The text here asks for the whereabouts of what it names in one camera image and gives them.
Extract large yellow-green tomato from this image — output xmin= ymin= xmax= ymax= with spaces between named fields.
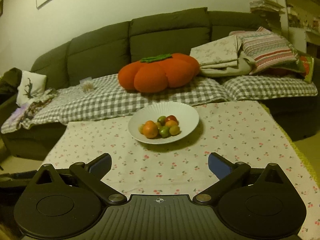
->
xmin=169 ymin=125 xmax=181 ymax=136

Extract orange tangerine with stem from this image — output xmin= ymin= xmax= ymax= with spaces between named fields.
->
xmin=143 ymin=120 xmax=158 ymax=139

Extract green lime fruit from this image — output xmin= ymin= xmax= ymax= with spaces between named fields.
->
xmin=159 ymin=126 xmax=170 ymax=138

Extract small orange tangerine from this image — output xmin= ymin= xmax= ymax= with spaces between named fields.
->
xmin=165 ymin=120 xmax=178 ymax=128

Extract red tomato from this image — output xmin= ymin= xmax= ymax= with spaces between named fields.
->
xmin=165 ymin=115 xmax=179 ymax=124

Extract green-red small tomato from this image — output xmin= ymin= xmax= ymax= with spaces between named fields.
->
xmin=157 ymin=116 xmax=166 ymax=126

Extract small yellow-green round fruit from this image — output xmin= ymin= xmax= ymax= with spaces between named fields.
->
xmin=155 ymin=122 xmax=162 ymax=129

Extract cherry print tablecloth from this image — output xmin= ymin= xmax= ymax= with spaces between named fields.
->
xmin=45 ymin=101 xmax=319 ymax=239

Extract white ribbed plate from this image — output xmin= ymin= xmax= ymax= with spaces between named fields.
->
xmin=128 ymin=102 xmax=200 ymax=145

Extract grey checkered blanket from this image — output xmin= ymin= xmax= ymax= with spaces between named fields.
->
xmin=1 ymin=74 xmax=318 ymax=134

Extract clear cotton swab box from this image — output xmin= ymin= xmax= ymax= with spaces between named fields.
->
xmin=80 ymin=79 xmax=94 ymax=93

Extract floral purple cloth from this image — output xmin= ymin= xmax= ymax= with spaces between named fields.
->
xmin=9 ymin=88 xmax=58 ymax=128

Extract white embroidered small pillow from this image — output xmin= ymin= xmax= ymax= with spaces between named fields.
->
xmin=16 ymin=70 xmax=47 ymax=107

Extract folded floral beige cloth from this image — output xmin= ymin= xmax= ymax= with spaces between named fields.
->
xmin=190 ymin=35 xmax=255 ymax=78

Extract orange pumpkin plush cushion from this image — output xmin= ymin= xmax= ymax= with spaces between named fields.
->
xmin=118 ymin=53 xmax=200 ymax=93

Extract dark green sofa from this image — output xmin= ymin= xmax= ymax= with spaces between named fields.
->
xmin=1 ymin=8 xmax=319 ymax=160

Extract striped patterned pillow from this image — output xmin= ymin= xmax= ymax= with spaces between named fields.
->
xmin=229 ymin=27 xmax=298 ymax=75

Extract stack of papers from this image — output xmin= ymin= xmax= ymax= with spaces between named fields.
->
xmin=249 ymin=0 xmax=285 ymax=19

